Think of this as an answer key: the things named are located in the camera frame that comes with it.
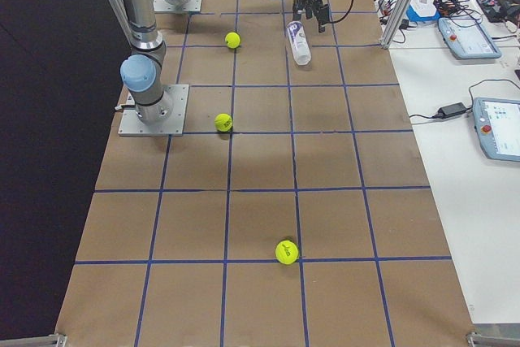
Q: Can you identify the clear tennis ball can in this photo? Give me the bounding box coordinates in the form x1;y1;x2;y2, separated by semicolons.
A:
286;21;312;66

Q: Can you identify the tennis ball centre front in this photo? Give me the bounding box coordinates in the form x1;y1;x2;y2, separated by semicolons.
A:
225;32;241;50

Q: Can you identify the tennis ball near base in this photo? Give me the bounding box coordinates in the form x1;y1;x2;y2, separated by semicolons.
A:
214;113;233;132

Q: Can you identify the tennis ball near tape curl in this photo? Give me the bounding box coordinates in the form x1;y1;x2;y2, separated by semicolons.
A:
275;240;299;265

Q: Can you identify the blue white cardboard box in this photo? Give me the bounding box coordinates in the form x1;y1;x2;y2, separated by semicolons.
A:
406;0;440;22

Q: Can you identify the far teach pendant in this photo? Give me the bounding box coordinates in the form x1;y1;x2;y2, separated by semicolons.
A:
437;17;502;60

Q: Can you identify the teach pendant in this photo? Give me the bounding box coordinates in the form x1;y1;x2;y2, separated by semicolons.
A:
472;97;520;162
437;17;502;60

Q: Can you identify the black power adapter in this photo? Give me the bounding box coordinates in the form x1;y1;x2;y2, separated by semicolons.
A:
435;102;468;119

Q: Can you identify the brown paper table cover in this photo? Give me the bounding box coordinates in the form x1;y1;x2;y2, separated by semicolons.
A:
56;0;472;346

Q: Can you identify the near teach pendant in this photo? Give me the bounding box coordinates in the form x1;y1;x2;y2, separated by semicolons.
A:
472;97;520;162

